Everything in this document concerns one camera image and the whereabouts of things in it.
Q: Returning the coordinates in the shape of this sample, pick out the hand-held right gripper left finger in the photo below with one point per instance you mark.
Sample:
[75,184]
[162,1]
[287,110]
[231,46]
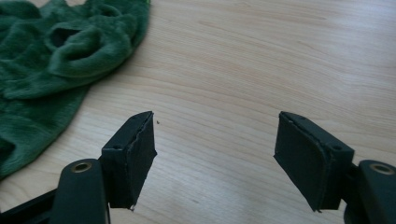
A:
[129,161]

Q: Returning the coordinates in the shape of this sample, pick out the green plush cloth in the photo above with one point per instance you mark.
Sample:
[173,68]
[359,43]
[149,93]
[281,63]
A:
[46,71]

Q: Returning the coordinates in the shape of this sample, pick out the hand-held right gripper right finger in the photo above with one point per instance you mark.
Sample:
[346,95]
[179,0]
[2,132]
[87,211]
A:
[306,161]

